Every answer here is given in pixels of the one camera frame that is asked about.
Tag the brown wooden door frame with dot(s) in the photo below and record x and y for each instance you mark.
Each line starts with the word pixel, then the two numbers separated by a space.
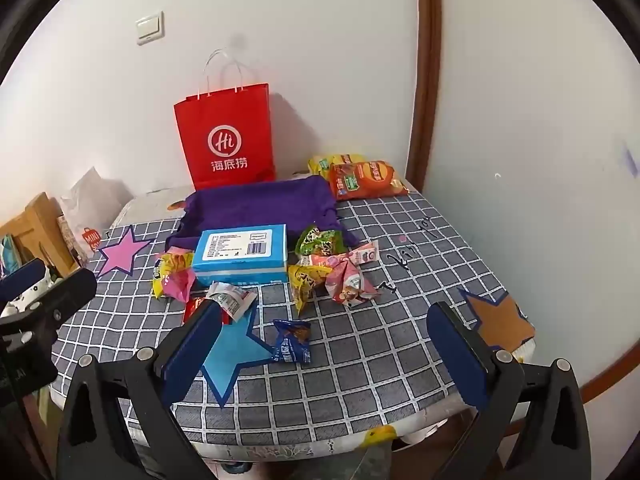
pixel 425 60

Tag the orange chips bag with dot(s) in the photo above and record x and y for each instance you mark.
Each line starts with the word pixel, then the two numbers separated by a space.
pixel 370 180

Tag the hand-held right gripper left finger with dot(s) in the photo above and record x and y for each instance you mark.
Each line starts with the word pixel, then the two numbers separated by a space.
pixel 192 350

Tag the pink white snack packet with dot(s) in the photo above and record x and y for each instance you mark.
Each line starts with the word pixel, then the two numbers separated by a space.
pixel 367 252

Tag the blue snack packet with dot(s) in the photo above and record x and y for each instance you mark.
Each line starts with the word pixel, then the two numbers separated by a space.
pixel 292 342

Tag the purple felt tray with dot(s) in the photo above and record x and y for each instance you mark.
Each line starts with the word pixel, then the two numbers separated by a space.
pixel 260 200

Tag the red paper bag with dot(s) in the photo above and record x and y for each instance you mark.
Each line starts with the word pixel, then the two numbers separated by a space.
pixel 225 125

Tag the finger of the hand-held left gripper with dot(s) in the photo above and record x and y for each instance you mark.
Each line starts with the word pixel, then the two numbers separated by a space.
pixel 65 292
pixel 22 276

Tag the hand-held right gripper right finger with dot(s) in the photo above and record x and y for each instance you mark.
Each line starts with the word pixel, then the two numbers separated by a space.
pixel 455 355

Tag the blue cardboard box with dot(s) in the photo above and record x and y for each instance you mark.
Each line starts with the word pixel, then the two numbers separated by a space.
pixel 240 250

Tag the yellow chips bag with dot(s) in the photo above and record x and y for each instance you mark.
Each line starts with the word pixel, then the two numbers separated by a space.
pixel 320 165

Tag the white red snack packet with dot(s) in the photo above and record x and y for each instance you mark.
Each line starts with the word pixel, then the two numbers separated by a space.
pixel 232 300

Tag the white light switch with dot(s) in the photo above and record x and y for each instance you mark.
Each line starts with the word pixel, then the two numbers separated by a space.
pixel 150 27

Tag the green snack packet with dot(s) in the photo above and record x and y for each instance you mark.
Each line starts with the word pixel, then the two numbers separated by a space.
pixel 317 240

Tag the yellow pink snack packet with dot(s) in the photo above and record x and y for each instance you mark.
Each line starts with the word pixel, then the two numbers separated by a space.
pixel 172 272

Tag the white plastic bag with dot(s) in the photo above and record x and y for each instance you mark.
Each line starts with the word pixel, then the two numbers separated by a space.
pixel 95 200

